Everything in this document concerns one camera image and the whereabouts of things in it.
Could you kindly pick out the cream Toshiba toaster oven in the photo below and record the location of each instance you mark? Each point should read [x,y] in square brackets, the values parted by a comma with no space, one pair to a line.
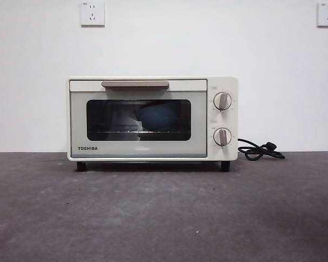
[224,82]

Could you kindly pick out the cream oven knob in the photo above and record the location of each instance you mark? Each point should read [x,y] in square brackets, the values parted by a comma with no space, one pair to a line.
[223,101]
[222,137]

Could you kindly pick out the blue bowl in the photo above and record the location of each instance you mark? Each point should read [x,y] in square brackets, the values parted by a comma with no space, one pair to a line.
[157,117]

